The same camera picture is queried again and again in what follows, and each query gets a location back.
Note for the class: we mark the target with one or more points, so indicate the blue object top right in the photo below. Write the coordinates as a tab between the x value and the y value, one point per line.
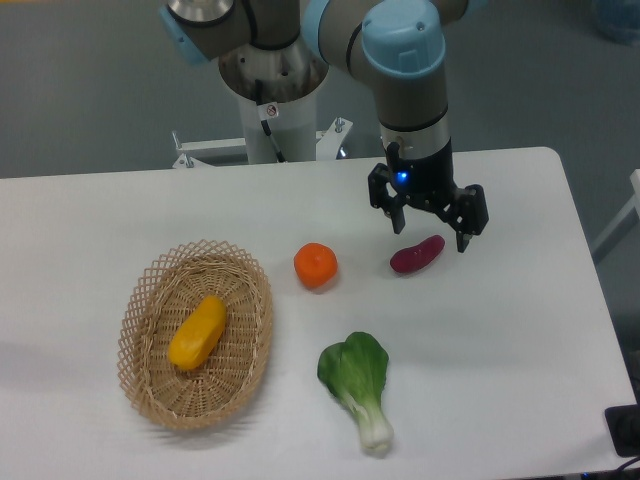
618	20

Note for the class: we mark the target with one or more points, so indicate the green bok choy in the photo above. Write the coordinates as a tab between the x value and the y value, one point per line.
354	372

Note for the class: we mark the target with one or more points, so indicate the black device at edge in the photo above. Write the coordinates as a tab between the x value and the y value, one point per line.
623	426

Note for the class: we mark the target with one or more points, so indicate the orange tangerine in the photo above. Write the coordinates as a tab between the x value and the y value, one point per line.
315	264

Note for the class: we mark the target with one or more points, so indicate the purple sweet potato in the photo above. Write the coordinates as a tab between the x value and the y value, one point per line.
414	258

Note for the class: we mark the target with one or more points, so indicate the white frame at right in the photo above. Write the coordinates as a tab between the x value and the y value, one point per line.
621	224

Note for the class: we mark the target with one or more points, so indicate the woven wicker basket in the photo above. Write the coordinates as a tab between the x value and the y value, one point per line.
166	294

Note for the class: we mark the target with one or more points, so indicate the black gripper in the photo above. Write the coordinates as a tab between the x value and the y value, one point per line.
427	183

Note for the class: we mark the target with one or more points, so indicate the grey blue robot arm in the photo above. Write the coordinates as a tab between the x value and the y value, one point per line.
395	48

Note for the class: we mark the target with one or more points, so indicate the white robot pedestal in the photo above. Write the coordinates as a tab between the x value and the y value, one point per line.
276	93

